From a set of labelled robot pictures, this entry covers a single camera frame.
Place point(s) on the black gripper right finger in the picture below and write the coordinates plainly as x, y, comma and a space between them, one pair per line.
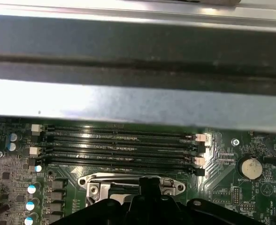
170, 211

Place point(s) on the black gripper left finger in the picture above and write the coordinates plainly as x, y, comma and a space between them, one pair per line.
128, 211

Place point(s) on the silver square CPU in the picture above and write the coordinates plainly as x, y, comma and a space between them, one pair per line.
119, 197

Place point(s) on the metal socket cover frame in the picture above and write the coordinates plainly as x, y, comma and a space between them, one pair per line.
105, 194

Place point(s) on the CPU socket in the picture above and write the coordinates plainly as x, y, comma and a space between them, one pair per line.
169, 191

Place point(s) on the black RAM slot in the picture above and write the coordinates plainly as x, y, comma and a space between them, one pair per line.
119, 130
119, 152
119, 163
119, 141

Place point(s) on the green motherboard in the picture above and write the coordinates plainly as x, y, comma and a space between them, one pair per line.
222, 187

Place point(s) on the black pin header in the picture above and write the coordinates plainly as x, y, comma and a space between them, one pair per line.
236, 195
247, 207

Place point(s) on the grey square power inductor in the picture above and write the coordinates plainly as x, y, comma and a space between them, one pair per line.
55, 195
55, 219
55, 207
55, 184

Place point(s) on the round coin cell battery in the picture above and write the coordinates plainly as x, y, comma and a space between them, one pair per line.
251, 167

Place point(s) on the blue topped capacitor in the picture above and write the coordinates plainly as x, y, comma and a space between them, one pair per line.
12, 146
32, 188
14, 137
28, 221
38, 168
31, 206

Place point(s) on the black open PC case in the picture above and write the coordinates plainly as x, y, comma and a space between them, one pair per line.
138, 47

